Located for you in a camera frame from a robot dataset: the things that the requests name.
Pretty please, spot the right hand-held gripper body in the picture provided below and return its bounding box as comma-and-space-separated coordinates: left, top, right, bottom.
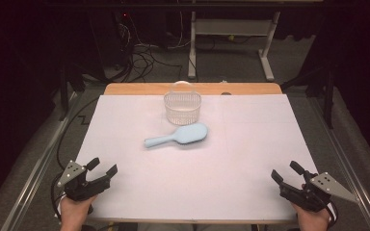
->
297, 171, 360, 214

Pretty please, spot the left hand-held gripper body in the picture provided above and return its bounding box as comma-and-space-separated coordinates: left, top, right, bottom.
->
57, 160, 100, 202

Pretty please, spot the light blue hairbrush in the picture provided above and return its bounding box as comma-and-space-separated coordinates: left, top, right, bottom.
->
144, 122, 209, 149

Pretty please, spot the white plastic mesh basket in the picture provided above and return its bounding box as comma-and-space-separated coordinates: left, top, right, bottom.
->
163, 80, 202, 126

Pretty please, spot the person's left hand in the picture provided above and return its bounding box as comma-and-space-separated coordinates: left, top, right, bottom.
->
59, 194, 98, 229

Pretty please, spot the person's right hand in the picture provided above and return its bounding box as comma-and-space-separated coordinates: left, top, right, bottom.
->
291, 201, 331, 230

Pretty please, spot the black metal stand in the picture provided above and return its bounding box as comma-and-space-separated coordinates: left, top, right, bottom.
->
59, 62, 87, 121
280, 62, 335, 130

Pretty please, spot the white board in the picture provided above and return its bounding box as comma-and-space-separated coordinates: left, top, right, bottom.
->
57, 93, 337, 223

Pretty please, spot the wooden table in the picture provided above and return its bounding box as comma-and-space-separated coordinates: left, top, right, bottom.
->
86, 82, 300, 225

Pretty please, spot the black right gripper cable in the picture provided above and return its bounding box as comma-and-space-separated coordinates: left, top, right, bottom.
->
325, 200, 339, 229

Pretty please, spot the aluminium floor rail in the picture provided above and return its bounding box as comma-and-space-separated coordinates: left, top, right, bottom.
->
0, 91, 79, 231
307, 95, 370, 231

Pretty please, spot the black floor cable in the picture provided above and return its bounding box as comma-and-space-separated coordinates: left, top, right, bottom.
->
56, 95, 101, 171

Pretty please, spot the tangle of cables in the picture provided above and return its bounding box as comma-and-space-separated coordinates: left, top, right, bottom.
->
117, 11, 185, 83

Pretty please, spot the white metal stand frame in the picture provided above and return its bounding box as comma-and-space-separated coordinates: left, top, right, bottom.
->
187, 11, 282, 82

